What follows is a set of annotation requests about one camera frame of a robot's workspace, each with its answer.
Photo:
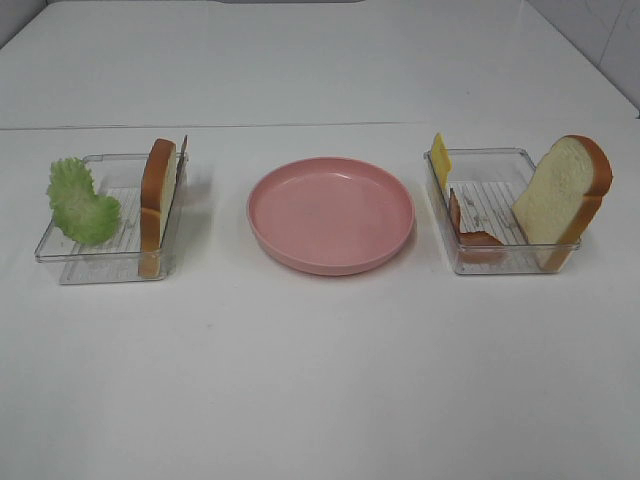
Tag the clear plastic tray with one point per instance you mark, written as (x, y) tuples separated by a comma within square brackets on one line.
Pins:
[(117, 260), (474, 213)]

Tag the bread slice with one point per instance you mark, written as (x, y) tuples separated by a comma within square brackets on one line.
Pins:
[(156, 195), (562, 198)]

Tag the right clear plastic tray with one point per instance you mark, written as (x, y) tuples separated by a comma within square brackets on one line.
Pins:
[(474, 213)]

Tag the pink round plate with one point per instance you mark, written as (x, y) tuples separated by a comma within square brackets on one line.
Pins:
[(331, 216)]

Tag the green lettuce leaf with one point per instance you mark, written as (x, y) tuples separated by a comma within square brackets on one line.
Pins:
[(78, 210)]

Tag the pink bacon strip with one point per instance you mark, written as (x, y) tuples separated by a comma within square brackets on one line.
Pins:
[(480, 247)]

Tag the left clear plastic tray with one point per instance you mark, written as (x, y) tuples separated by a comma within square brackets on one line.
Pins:
[(117, 260)]

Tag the brown ham slice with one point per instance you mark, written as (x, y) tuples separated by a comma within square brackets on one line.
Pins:
[(182, 159)]

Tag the yellow cheese slice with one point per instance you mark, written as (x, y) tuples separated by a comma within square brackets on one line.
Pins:
[(441, 161)]

